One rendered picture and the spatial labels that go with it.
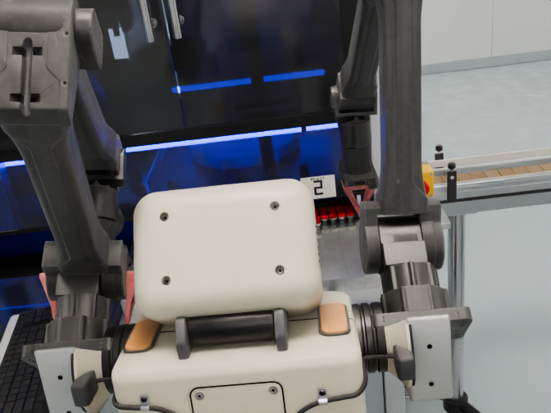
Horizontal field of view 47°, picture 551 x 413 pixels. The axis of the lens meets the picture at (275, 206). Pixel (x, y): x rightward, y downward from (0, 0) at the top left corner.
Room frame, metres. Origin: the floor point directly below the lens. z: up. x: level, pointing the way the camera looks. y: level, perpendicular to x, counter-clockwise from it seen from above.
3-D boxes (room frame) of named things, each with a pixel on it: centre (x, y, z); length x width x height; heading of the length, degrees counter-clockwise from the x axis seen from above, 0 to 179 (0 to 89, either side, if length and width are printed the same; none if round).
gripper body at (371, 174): (1.17, -0.17, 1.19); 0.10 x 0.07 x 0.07; 178
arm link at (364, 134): (1.18, -0.17, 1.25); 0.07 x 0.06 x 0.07; 179
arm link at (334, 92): (1.21, -0.17, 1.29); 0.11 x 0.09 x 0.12; 179
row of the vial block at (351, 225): (1.46, -0.11, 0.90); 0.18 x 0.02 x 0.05; 88
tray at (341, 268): (1.35, -0.11, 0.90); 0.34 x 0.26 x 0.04; 179
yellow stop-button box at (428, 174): (1.46, -0.36, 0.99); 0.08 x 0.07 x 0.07; 178
